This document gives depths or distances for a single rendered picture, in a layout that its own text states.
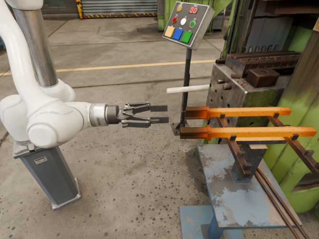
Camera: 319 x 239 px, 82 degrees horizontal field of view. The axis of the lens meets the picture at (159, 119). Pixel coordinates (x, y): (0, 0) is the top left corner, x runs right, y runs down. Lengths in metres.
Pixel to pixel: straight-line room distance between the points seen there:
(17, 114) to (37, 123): 0.57
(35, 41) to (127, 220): 1.21
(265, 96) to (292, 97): 0.11
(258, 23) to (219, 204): 1.05
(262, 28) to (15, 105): 1.43
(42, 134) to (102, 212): 1.07
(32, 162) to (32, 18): 0.76
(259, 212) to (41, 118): 0.79
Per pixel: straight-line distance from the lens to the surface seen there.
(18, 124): 1.15
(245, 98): 1.00
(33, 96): 0.63
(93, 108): 0.71
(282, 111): 0.86
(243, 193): 0.85
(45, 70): 1.11
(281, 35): 1.51
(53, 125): 0.55
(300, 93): 1.03
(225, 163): 0.92
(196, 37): 1.42
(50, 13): 9.41
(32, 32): 1.04
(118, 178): 1.66
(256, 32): 1.38
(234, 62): 1.17
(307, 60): 1.02
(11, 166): 2.16
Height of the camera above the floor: 1.35
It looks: 38 degrees down
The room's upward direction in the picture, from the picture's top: straight up
